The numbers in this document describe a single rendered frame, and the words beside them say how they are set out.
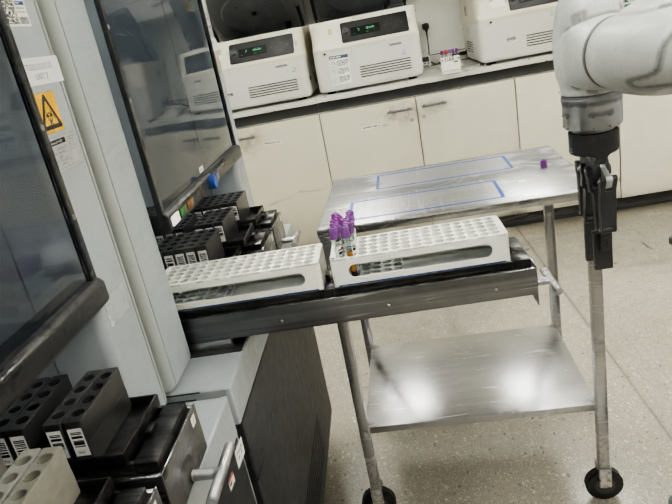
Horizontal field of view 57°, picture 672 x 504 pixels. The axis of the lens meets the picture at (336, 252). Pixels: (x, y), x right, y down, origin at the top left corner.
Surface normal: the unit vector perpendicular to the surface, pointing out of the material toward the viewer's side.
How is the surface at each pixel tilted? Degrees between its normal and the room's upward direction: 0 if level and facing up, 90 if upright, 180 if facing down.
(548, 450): 0
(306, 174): 90
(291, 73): 90
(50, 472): 90
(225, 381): 0
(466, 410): 0
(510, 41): 90
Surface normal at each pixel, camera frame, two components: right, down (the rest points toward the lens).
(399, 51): -0.04, 0.35
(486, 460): -0.18, -0.92
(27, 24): 0.98, -0.15
